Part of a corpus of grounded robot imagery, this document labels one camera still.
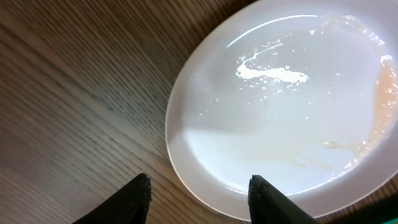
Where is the white plate with sauce streak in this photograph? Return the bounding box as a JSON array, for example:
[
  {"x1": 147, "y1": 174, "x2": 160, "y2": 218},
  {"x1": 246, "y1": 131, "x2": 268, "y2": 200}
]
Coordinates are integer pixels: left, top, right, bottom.
[{"x1": 165, "y1": 0, "x2": 397, "y2": 221}]

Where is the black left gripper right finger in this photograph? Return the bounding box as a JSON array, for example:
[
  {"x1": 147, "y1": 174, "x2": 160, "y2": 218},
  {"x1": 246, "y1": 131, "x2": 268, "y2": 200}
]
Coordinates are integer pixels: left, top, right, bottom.
[{"x1": 248, "y1": 175, "x2": 318, "y2": 224}]

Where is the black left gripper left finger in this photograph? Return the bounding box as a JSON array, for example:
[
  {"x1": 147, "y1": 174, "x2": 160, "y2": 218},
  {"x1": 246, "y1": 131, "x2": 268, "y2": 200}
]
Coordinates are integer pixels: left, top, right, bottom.
[{"x1": 73, "y1": 173, "x2": 151, "y2": 224}]

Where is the teal plastic tray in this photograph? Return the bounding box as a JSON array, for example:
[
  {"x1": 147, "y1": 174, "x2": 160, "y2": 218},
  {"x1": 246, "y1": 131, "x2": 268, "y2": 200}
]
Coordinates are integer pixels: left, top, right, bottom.
[{"x1": 331, "y1": 194, "x2": 397, "y2": 224}]

